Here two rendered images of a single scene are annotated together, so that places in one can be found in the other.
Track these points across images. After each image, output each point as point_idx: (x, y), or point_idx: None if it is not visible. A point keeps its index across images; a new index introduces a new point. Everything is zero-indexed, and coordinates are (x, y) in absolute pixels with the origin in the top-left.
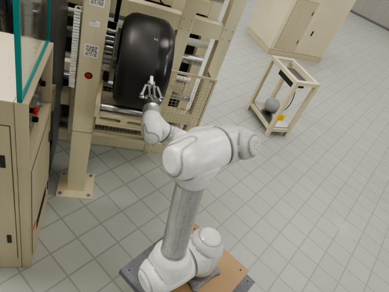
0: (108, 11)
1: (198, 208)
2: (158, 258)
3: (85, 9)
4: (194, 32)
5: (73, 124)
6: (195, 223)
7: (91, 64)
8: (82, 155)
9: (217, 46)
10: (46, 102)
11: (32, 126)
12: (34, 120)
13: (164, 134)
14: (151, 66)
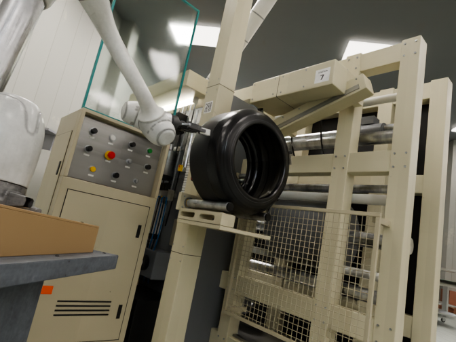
0: (213, 113)
1: (5, 9)
2: None
3: (200, 119)
4: (351, 169)
5: (173, 241)
6: (96, 225)
7: None
8: (170, 292)
9: (389, 178)
10: (153, 197)
11: (113, 184)
12: (113, 174)
13: (140, 110)
14: (214, 124)
